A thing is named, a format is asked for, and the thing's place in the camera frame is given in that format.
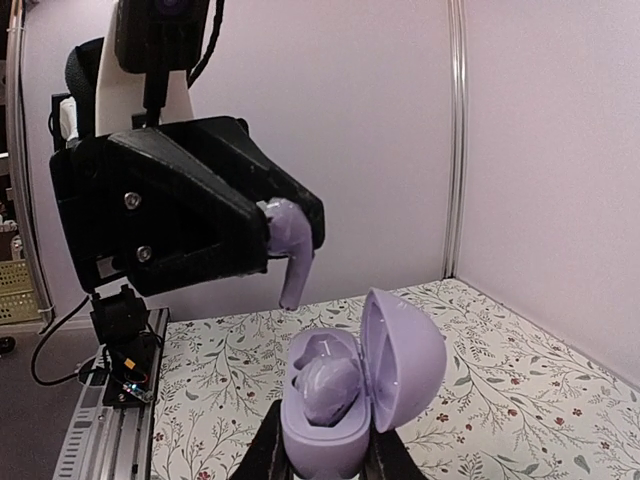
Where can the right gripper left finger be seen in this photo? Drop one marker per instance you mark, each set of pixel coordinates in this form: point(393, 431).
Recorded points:
point(265, 458)

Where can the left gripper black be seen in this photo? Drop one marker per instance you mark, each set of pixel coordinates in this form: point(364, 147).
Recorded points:
point(138, 206)

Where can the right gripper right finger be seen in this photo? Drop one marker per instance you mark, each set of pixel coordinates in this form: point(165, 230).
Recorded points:
point(388, 459)

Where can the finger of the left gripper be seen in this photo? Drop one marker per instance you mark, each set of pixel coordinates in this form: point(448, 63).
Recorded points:
point(224, 145)

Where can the purple earbud charging case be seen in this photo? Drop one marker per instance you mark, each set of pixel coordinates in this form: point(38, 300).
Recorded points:
point(402, 358)

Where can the purple earbud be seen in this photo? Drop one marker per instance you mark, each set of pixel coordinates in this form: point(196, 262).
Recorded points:
point(328, 387)
point(291, 237)

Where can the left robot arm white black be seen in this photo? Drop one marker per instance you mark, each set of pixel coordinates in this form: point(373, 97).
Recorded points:
point(119, 313)

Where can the floral table mat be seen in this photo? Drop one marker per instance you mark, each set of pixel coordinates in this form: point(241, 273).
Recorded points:
point(473, 390)

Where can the yellow basket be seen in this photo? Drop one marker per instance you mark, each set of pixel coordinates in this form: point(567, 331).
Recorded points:
point(18, 302)

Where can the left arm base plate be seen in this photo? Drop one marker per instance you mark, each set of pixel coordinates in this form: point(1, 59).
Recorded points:
point(126, 371)

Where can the left aluminium corner post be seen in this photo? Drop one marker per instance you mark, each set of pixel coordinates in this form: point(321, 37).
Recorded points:
point(19, 168)

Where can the aluminium corner post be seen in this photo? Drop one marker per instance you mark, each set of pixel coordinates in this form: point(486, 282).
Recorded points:
point(19, 168)
point(459, 137)

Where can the aluminium front rail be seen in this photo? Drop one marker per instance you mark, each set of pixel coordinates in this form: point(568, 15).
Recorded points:
point(105, 442)

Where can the right aluminium corner post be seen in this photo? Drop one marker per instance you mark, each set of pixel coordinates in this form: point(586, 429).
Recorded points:
point(459, 137)

